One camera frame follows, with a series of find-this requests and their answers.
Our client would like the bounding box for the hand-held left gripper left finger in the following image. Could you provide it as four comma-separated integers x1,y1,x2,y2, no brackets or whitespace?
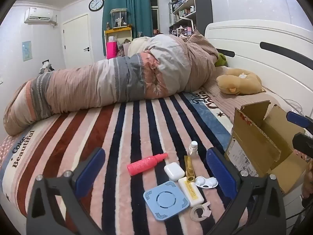
26,147,106,235

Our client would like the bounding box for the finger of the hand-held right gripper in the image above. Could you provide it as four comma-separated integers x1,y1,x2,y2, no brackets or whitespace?
287,111,313,129
292,132,313,157

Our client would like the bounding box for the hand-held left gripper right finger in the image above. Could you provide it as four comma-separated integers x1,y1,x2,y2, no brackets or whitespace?
206,147,287,235

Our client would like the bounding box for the white contact lens case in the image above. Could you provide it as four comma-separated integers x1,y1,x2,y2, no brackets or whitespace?
194,176,218,189

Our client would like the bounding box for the gold rectangular case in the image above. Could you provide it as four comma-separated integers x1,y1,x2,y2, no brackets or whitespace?
184,155,196,182

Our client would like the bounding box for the white rectangular case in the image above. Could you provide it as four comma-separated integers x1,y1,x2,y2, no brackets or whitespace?
178,177,203,207

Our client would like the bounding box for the small white bottle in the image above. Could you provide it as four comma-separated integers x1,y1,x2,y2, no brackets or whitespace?
188,141,198,159

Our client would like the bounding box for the brown cardboard box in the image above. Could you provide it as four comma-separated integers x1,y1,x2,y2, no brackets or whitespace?
224,100,309,195

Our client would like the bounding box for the white earbuds case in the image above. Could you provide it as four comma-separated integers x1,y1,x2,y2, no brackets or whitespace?
164,162,185,182

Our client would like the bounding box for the pale pink plastic ring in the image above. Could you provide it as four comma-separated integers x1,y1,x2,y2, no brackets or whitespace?
190,201,212,222

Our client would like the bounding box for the pink spray bottle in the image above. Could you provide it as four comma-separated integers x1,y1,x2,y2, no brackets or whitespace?
127,152,169,176

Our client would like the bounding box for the blue square plastic device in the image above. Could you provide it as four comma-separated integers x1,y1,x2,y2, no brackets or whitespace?
143,181,191,220

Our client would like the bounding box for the striped plush blanket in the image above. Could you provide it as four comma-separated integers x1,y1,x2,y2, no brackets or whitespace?
0,92,247,235

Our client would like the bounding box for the pink ribbed pillow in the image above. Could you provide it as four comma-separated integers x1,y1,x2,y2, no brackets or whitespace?
201,66,289,125

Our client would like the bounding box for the tan plush toy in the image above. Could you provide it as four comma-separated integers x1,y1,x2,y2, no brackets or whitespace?
216,69,263,95

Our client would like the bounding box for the rolled striped duvet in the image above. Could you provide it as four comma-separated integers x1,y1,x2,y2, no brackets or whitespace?
3,29,219,137

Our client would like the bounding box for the green plush toy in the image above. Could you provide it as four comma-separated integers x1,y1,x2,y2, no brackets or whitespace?
215,52,228,67

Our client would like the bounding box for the white bed headboard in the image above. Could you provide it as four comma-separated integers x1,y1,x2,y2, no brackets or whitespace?
204,21,313,118

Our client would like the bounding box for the bright pink bag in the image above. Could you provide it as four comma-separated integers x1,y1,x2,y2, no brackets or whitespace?
106,42,118,60

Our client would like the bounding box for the white door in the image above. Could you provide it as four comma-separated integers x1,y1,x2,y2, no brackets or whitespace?
62,14,94,70

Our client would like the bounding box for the yellow shelf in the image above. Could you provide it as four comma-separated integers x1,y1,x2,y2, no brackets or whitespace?
104,26,134,57

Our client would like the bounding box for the dark tall bookshelf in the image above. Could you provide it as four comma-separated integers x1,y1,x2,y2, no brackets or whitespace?
168,0,213,36

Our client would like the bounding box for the glass display case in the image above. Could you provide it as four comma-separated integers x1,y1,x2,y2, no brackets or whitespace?
109,8,129,28

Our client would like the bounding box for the white air conditioner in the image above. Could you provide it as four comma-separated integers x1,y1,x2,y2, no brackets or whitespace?
24,7,55,24

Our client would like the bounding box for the teal curtain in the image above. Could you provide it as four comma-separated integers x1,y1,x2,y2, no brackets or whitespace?
102,0,153,57

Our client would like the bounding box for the window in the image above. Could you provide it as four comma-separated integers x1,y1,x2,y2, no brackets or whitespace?
150,0,159,31

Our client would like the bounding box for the white cable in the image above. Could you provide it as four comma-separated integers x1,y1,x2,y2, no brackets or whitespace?
276,95,309,115

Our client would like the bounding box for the small wall poster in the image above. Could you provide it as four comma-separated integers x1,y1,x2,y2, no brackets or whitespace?
22,41,33,61

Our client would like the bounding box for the round wall clock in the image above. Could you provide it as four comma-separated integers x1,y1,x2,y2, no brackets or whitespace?
88,0,105,12

